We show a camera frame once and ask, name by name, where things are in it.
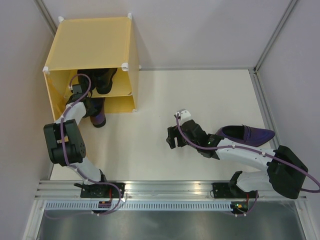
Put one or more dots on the yellow shoe cabinet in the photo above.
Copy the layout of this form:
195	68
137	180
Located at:
97	43

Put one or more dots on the left aluminium frame post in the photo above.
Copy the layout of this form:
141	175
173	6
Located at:
46	15

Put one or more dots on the black leather shoe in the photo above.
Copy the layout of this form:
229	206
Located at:
84	82

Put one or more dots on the black pointed loafer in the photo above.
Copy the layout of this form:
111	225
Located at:
103	79

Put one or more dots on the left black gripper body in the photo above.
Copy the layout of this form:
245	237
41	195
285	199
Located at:
91	111

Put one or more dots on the white slotted cable duct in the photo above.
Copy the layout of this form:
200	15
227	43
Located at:
140	205

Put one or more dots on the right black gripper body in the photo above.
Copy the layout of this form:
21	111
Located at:
193	147

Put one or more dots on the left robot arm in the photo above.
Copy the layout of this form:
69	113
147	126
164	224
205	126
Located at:
53	141

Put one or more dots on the right aluminium frame profile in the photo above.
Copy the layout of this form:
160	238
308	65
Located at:
286	78

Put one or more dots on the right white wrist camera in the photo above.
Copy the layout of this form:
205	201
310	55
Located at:
183	116

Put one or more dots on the purple loafer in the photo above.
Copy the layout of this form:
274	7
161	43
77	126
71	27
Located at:
246	135
97	117

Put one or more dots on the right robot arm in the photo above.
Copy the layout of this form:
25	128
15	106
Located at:
278	170

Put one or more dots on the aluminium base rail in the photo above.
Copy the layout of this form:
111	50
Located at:
133	190

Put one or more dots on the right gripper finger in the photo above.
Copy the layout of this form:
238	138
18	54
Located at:
173	131
173	142

